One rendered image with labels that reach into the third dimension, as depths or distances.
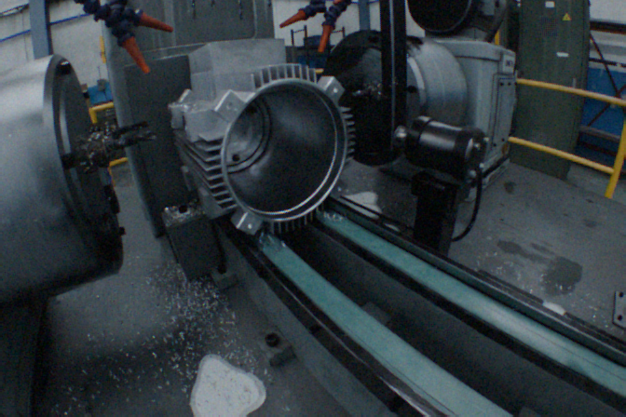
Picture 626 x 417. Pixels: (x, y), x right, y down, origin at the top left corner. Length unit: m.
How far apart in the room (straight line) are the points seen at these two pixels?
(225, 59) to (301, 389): 0.38
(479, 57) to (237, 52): 0.46
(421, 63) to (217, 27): 0.40
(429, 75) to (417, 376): 0.39
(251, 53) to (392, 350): 0.34
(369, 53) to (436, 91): 0.12
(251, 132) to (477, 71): 0.46
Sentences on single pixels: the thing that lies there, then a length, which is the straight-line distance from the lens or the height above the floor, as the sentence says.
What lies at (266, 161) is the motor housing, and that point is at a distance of 0.47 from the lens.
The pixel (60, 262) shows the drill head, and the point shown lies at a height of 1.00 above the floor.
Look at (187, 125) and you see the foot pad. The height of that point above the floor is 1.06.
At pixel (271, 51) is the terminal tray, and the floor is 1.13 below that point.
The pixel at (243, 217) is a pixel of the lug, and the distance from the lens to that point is 0.29.
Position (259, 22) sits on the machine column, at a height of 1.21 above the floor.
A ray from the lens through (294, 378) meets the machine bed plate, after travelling 0.34.
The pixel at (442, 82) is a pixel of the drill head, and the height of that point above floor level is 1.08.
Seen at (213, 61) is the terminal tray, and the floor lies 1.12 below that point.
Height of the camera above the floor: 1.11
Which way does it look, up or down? 24 degrees down
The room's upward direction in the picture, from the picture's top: 4 degrees counter-clockwise
